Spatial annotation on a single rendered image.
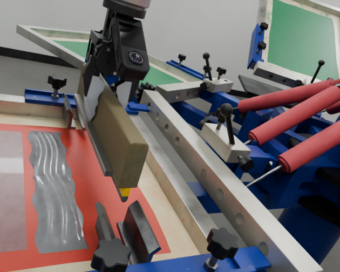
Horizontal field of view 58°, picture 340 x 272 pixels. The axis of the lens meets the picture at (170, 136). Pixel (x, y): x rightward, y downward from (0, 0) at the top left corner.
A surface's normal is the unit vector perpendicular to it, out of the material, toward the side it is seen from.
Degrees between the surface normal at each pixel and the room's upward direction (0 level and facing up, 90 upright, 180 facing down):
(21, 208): 0
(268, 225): 0
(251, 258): 0
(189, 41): 90
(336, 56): 32
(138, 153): 89
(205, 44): 90
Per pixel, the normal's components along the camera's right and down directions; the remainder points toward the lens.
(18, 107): 0.40, 0.50
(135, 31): 0.45, -0.51
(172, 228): 0.30, -0.86
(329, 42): 0.20, -0.52
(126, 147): -0.87, -0.07
